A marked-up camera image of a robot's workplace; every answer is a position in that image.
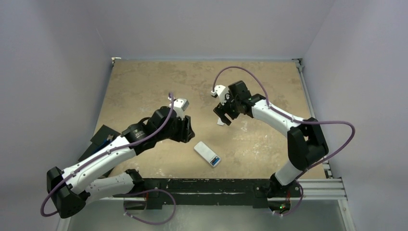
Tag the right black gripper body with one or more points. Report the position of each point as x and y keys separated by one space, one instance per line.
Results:
x=227 y=108

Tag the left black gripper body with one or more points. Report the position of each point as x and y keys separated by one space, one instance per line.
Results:
x=178 y=131

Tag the white battery cover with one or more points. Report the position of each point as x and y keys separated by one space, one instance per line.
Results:
x=219 y=122

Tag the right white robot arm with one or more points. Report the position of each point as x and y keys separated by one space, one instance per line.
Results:
x=305 y=140

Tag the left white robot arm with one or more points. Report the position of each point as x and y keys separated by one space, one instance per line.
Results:
x=72 y=188

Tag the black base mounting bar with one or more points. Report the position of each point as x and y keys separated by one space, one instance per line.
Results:
x=257 y=193

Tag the black box with blue tool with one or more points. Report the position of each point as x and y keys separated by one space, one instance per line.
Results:
x=100 y=139

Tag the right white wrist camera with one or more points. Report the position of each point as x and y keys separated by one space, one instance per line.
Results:
x=221 y=92

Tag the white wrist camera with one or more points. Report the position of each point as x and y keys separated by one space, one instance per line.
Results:
x=221 y=92
x=180 y=105

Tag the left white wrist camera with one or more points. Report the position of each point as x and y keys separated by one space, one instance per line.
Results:
x=180 y=105

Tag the aluminium frame rail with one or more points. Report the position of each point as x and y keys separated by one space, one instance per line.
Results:
x=332 y=191

